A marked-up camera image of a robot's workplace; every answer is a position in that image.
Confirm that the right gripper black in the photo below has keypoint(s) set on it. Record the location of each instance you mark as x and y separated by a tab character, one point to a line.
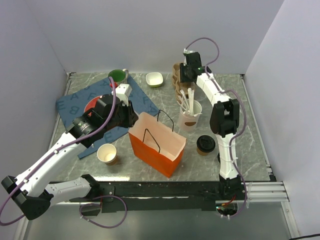
183	78

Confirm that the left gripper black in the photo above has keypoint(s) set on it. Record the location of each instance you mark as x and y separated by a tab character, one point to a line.
131	116

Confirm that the cardboard cup carrier tray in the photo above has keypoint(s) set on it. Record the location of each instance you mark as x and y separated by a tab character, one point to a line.
176	76

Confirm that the brown paper cup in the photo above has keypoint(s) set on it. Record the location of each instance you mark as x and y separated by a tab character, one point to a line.
204	151
107	153

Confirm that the orange paper bag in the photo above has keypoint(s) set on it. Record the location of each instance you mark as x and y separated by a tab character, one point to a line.
157	144

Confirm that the black coffee cup lid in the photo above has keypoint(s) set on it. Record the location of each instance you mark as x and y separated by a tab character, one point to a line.
206	142

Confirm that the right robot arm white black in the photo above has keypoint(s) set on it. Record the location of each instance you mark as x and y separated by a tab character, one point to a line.
224	120

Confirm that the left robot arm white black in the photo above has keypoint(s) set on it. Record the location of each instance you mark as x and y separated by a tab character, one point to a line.
32	190

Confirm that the small white green bowl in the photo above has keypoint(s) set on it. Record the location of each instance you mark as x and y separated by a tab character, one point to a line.
154	79

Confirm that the red blue floral plate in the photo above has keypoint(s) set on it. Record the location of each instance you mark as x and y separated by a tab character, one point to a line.
91	104

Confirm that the wrapped white stirrers bundle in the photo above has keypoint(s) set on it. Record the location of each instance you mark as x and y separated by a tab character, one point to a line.
187	102

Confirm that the white cup holding stirrers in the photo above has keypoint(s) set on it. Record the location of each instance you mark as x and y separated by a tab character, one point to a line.
188	122

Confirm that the green inside ceramic mug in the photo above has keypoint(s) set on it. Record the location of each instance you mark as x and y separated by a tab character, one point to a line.
119	76

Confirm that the blue letter placemat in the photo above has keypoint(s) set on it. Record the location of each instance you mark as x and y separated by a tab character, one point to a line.
73	105

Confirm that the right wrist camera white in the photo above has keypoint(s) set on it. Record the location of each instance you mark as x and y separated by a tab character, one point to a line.
185	53

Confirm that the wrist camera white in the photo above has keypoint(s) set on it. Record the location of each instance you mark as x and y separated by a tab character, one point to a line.
185	53
123	92

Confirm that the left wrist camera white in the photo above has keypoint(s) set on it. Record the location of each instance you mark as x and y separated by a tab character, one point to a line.
123	92

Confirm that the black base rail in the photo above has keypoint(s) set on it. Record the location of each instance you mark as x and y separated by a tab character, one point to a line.
163	195

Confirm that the aluminium frame rail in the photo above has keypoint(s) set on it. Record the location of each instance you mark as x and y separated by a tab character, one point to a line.
264	192

